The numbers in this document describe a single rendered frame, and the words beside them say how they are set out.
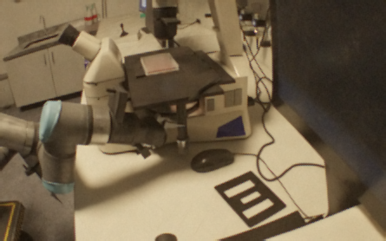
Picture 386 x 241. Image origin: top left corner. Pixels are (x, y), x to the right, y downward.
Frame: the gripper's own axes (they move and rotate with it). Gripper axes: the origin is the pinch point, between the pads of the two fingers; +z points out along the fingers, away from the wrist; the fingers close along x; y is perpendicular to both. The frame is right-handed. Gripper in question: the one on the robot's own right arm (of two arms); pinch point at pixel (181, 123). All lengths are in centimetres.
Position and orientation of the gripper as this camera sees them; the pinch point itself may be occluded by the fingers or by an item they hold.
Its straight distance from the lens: 72.1
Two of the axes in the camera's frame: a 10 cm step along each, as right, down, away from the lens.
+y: -3.2, 9.0, 2.9
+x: 5.3, 4.3, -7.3
